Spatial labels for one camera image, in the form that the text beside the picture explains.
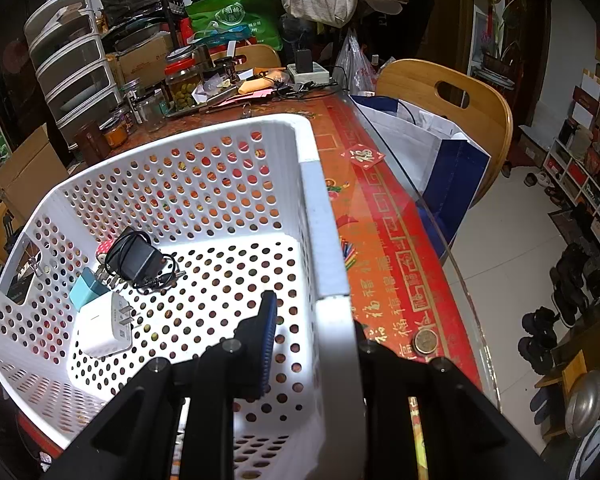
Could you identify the brown wooden door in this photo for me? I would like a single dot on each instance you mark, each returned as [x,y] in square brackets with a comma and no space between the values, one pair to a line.
[525,35]

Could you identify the large white charger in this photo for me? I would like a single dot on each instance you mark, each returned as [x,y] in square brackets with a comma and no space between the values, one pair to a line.
[102,330]

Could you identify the coin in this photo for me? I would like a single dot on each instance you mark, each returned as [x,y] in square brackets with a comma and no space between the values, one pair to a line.
[425,342]

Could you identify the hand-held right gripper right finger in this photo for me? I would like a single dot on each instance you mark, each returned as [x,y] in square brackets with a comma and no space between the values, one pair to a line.
[380,360]

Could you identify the green shopping bag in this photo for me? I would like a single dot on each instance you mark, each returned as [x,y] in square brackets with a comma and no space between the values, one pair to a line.
[235,15]

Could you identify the black sandal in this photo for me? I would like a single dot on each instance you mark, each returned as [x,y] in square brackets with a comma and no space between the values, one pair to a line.
[535,352]
[540,320]

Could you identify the teal charger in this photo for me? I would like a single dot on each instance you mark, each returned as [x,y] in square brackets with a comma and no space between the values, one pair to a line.
[87,290]

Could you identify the large pickle jar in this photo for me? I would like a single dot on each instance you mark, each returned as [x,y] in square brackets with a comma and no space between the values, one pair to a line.
[182,82]

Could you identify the clear plastic bag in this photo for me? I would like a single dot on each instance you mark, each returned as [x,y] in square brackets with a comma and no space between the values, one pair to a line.
[355,62]

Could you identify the red printed tablecloth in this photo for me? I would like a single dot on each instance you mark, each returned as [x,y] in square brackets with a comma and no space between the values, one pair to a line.
[380,210]

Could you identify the black plug adapter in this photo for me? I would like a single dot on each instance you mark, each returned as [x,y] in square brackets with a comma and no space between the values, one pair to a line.
[302,60]

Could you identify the blue slipper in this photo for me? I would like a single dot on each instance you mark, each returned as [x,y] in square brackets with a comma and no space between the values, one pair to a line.
[542,402]

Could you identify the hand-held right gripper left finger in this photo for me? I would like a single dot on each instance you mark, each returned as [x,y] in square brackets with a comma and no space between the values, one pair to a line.
[266,345]

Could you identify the potted orchid plant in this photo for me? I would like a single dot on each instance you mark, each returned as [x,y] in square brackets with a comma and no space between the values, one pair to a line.
[500,45]

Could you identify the metal lid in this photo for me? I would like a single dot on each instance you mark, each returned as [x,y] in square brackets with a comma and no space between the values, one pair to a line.
[585,400]

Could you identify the brown cardboard carton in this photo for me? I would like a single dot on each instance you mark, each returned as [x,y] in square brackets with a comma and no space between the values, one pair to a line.
[145,62]

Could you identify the stacked white food cover tower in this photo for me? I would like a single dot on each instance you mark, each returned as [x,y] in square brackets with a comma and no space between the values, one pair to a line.
[70,70]

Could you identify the brown mug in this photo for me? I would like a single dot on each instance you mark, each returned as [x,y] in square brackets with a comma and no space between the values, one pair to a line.
[92,142]

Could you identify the white and blue paper bag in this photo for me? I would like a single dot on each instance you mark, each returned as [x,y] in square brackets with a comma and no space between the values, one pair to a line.
[425,135]

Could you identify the open cardboard box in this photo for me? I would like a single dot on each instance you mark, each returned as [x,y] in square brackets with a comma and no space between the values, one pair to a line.
[25,170]

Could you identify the small orange sauce jar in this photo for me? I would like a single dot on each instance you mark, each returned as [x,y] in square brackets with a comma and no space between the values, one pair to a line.
[115,132]

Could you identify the small wooden stool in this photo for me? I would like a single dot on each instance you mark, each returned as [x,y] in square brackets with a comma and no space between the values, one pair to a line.
[570,375]

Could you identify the white power strip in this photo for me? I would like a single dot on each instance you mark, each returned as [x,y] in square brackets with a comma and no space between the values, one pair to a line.
[307,74]

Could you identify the white storage shelf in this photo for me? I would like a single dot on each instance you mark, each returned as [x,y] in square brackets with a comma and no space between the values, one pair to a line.
[585,160]

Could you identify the white perforated plastic basket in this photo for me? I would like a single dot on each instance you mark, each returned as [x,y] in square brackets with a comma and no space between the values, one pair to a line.
[325,240]

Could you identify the empty glass jar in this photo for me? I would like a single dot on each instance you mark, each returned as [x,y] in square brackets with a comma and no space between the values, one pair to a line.
[152,107]

